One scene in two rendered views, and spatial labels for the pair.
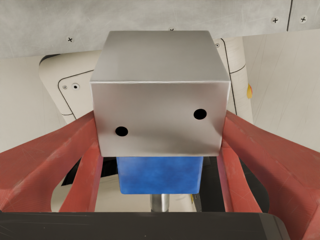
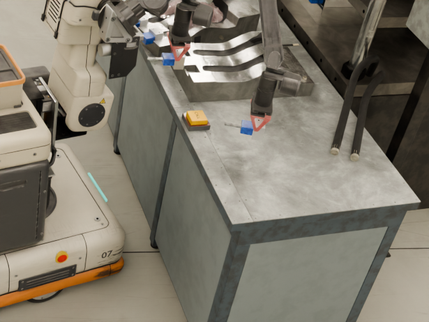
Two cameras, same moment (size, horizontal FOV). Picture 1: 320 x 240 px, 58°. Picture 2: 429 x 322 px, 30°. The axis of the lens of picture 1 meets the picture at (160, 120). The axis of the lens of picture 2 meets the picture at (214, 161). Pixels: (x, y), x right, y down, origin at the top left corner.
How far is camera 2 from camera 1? 2.86 m
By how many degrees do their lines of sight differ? 71
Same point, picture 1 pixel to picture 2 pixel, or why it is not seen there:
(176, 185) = (165, 57)
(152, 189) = (164, 55)
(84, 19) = (166, 80)
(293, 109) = not seen: outside the picture
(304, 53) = not seen: outside the picture
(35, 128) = not seen: outside the picture
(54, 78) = (63, 147)
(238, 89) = (67, 241)
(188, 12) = (173, 93)
